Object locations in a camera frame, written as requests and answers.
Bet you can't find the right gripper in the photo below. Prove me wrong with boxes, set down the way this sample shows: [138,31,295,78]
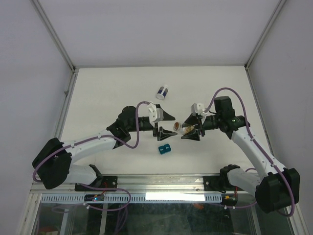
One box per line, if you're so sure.
[179,114,222,141]

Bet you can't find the clear pill bottle yellow capsules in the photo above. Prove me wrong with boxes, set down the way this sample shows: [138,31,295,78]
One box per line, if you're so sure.
[173,122,194,135]

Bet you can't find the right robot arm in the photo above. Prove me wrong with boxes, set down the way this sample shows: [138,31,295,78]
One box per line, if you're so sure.
[182,96,300,213]

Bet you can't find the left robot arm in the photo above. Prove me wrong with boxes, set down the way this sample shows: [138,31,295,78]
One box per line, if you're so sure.
[32,101,177,190]

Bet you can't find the teal pill organizer box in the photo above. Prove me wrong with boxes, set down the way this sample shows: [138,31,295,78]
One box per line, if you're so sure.
[158,143,172,155]

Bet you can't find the white blue pill bottle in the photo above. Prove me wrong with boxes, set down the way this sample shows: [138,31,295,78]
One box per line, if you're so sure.
[156,85,168,100]

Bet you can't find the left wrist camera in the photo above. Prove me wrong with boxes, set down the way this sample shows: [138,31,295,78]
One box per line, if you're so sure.
[147,103,164,123]

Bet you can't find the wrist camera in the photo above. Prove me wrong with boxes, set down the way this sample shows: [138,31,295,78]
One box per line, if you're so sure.
[147,103,164,123]
[191,103,207,116]

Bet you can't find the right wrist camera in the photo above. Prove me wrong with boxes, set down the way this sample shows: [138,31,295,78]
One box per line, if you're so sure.
[191,103,207,116]

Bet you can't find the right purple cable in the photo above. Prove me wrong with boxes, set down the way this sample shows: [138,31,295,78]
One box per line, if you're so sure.
[204,87,296,217]

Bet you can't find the aluminium mounting rail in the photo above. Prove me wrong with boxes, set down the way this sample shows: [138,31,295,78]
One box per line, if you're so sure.
[31,173,293,196]

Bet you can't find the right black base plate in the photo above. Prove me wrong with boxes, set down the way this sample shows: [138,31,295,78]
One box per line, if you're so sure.
[203,174,244,193]

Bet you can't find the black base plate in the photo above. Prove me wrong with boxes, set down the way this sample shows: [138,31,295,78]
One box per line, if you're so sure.
[74,175,118,191]
[203,174,244,193]

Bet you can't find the perforated cable tray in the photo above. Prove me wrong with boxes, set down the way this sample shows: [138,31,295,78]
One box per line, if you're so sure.
[41,192,222,204]

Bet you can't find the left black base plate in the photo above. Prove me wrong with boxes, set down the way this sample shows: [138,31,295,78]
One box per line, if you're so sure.
[74,175,118,191]

